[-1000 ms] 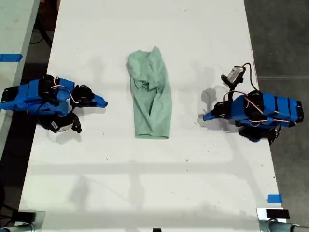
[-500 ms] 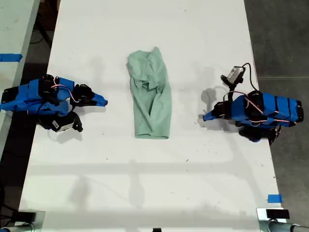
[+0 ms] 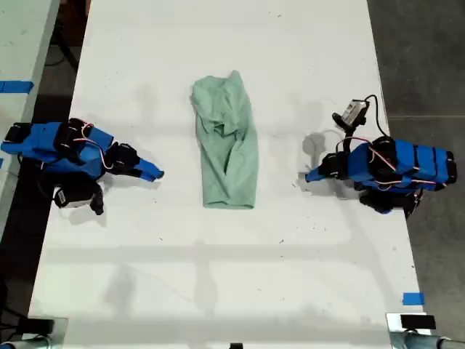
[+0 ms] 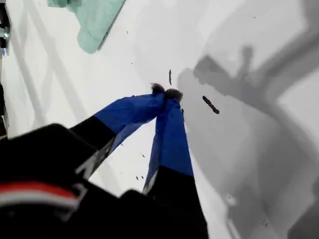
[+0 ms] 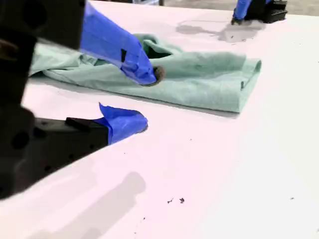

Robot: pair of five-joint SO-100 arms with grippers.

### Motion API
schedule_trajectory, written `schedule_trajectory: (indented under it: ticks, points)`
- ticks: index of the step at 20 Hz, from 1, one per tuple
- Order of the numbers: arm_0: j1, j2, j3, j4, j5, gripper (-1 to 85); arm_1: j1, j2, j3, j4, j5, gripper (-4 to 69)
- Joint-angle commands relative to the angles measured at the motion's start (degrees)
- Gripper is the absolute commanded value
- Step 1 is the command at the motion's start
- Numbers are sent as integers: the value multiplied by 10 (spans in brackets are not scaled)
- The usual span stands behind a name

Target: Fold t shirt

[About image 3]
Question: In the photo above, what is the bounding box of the black camera stalk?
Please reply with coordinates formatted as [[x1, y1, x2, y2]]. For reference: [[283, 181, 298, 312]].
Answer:
[[339, 125, 360, 156]]

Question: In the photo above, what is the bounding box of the white mounting plate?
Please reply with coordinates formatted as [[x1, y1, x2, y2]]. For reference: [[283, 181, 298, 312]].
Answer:
[[385, 312, 440, 334]]

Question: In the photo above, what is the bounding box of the white and black camera box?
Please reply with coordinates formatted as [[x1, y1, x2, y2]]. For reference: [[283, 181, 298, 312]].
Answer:
[[53, 182, 107, 217]]

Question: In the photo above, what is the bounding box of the small black box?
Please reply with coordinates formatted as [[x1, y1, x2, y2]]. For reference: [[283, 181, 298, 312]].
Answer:
[[25, 317, 56, 336], [400, 314, 437, 330]]

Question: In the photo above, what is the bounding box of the white side table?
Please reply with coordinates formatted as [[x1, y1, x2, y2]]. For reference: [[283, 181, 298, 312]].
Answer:
[[0, 0, 62, 237]]

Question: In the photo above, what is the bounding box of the pale green T-shirt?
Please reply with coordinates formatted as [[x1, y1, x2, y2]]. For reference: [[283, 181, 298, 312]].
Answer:
[[190, 69, 259, 210]]

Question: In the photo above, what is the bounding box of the long blue tape strip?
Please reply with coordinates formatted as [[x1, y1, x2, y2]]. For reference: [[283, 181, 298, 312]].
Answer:
[[0, 80, 35, 95]]

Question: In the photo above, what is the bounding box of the black floor cable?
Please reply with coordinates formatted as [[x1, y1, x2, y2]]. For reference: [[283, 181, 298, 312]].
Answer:
[[45, 34, 81, 68]]

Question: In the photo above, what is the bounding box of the grey metal pipe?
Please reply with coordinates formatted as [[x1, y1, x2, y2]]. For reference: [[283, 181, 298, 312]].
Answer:
[[0, 334, 65, 349], [390, 329, 465, 349]]

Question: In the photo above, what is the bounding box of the small blue tape square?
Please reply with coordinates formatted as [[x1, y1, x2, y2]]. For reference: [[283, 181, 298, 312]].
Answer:
[[402, 292, 426, 306]]

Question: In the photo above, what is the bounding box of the silver and black camera box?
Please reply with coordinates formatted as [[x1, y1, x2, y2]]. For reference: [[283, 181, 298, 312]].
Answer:
[[331, 99, 371, 129]]

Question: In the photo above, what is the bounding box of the black camera cable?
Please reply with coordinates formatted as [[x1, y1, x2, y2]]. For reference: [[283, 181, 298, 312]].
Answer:
[[363, 94, 394, 140]]

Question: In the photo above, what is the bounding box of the red and white arm wire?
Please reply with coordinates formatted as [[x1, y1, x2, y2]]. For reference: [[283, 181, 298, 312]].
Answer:
[[80, 122, 113, 170], [336, 137, 439, 190]]

